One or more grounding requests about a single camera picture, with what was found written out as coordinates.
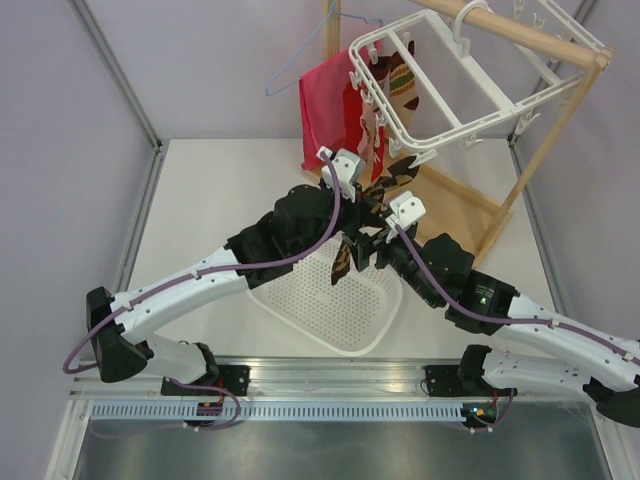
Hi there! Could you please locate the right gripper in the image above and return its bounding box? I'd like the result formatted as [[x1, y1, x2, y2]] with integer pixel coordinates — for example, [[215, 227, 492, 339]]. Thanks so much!
[[349, 219, 440, 304]]

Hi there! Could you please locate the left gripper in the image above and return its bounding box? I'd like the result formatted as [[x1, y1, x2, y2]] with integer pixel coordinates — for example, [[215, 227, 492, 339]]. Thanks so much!
[[294, 181, 379, 262]]

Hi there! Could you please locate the brown argyle sock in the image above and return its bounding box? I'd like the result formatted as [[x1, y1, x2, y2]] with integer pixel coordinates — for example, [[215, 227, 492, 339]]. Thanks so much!
[[330, 155, 419, 286]]

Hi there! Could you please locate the white clip drying hanger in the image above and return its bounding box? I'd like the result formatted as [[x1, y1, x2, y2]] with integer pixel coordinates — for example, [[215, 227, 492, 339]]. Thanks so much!
[[348, 1, 613, 163]]

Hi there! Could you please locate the red sock with white print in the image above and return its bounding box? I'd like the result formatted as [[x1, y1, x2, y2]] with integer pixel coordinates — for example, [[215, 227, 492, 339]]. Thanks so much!
[[368, 119, 386, 183]]

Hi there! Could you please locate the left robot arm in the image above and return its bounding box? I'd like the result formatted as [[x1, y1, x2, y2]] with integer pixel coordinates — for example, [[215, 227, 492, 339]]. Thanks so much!
[[86, 183, 384, 395]]

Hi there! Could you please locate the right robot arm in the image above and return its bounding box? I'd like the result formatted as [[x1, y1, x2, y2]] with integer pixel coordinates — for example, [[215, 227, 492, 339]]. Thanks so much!
[[347, 233, 639, 428]]

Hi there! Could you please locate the pink sock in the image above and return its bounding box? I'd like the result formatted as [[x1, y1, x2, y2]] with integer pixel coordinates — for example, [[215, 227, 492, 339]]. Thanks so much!
[[357, 103, 377, 162]]

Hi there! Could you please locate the white perforated plastic basket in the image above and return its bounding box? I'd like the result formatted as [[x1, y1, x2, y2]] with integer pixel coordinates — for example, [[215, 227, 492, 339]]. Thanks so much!
[[248, 239, 403, 357]]

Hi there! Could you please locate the wooden drying rack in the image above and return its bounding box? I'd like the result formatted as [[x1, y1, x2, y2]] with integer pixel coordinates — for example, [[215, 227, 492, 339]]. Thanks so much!
[[300, 0, 617, 271]]

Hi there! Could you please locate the plain red sock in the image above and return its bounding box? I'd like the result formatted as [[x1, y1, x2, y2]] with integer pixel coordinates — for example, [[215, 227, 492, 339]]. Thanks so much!
[[342, 83, 363, 153]]

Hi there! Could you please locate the pink cloth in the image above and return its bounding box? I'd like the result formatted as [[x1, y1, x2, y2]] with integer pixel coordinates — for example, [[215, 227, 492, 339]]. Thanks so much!
[[298, 50, 351, 170]]

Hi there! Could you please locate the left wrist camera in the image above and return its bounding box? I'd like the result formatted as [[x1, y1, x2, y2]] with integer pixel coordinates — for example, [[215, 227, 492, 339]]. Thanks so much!
[[316, 147, 365, 202]]

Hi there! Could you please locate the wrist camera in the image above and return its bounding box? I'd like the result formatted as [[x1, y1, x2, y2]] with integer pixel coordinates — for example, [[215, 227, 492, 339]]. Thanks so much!
[[386, 191, 426, 231], [316, 147, 365, 202]]

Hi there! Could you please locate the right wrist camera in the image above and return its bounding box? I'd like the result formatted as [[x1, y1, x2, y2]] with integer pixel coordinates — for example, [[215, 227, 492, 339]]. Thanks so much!
[[386, 191, 426, 231]]

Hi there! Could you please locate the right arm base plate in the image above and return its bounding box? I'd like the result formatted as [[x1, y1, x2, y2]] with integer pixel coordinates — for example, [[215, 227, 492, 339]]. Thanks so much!
[[423, 364, 482, 398]]

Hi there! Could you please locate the aluminium mounting rail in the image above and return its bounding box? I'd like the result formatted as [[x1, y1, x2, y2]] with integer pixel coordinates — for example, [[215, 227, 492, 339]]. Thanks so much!
[[69, 355, 609, 399]]

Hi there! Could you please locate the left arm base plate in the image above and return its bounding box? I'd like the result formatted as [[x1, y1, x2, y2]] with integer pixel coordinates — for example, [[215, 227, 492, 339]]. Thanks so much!
[[160, 365, 251, 397]]

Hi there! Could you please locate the blue wire hanger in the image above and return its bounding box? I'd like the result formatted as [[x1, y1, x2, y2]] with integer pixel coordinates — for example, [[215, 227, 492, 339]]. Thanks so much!
[[264, 0, 385, 97]]

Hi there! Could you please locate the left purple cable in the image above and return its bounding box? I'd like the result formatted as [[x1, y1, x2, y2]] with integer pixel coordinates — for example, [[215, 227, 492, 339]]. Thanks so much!
[[62, 152, 344, 375]]

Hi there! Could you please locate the slotted cable duct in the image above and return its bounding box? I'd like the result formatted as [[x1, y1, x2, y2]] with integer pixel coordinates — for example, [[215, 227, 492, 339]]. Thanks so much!
[[91, 400, 466, 422]]

